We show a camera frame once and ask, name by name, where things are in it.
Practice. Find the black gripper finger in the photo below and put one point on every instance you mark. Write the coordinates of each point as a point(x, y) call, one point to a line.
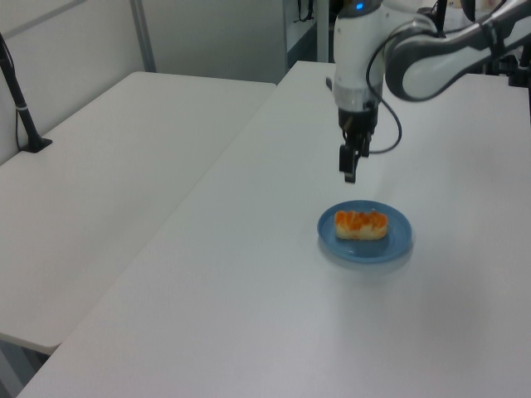
point(365, 147)
point(347, 163)

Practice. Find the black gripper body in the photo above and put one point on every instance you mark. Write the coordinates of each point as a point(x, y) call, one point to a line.
point(359, 122)

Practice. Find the orange glazed bread piece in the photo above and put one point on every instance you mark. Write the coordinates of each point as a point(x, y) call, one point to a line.
point(361, 226)

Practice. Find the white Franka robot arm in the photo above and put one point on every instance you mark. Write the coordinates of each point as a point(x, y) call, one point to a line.
point(352, 49)

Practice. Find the blue round plate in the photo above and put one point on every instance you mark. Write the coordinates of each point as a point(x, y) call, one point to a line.
point(365, 250)

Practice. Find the white side table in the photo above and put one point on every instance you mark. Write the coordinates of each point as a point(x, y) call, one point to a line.
point(103, 186)

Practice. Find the black clamp mount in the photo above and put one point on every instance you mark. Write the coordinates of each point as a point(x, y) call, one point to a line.
point(518, 76)

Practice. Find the grey metal partition post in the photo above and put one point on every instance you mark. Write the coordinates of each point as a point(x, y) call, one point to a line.
point(143, 37)

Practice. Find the black camera stand pole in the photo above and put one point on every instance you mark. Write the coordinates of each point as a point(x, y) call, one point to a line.
point(20, 108)

